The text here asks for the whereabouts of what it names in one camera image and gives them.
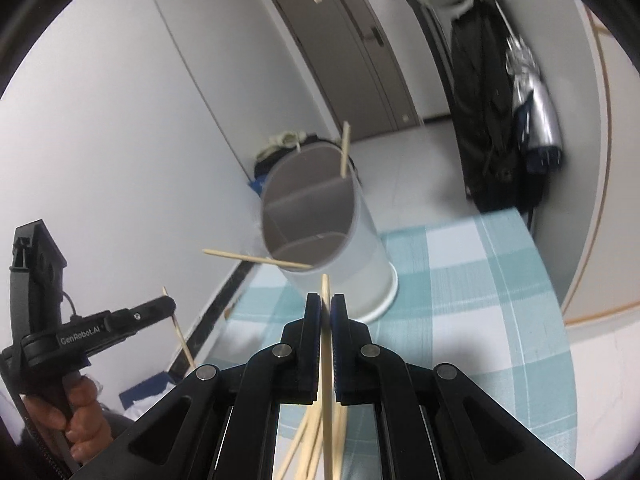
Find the black bag on floor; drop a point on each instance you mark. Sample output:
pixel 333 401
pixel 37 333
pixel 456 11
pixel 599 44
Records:
pixel 262 170

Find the white cylindrical utensil holder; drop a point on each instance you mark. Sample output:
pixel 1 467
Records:
pixel 370 260

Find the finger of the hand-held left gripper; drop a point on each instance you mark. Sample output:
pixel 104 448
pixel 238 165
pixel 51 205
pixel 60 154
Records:
pixel 145 312

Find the blue bag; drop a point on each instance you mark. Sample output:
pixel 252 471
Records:
pixel 256 187

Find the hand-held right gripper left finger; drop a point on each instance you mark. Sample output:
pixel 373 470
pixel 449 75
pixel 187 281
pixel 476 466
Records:
pixel 312 350

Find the grey door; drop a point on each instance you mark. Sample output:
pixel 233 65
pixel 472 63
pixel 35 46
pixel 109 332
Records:
pixel 340 60

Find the beige cloth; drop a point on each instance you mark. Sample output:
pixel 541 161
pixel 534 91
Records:
pixel 280 141

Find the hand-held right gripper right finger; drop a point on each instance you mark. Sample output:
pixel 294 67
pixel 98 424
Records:
pixel 338 350

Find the white wardrobe with gold trim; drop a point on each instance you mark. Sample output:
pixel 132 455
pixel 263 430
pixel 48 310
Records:
pixel 610 185

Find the black hanging coat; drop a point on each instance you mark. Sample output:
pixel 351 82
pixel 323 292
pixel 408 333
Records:
pixel 480 110

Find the person's left hand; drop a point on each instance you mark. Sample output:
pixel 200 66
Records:
pixel 90 420

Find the blue floor tape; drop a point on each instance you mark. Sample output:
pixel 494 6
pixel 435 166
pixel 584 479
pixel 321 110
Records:
pixel 145 387

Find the silver folded umbrella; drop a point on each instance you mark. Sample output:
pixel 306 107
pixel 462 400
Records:
pixel 542 120

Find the teal checkered tablecloth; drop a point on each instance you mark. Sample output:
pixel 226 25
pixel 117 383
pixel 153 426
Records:
pixel 450 285

